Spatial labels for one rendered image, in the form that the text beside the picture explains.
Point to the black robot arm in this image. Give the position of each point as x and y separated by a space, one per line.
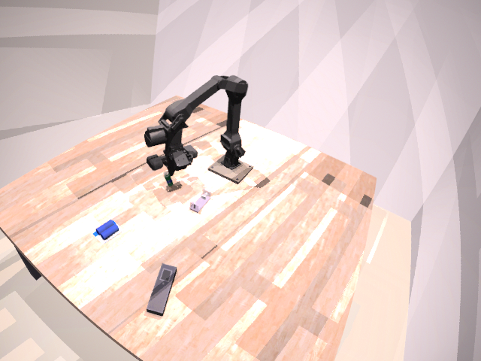
180 111

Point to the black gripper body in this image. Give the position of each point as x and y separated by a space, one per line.
156 162

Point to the green cylindrical battery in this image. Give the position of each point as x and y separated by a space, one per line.
168 178

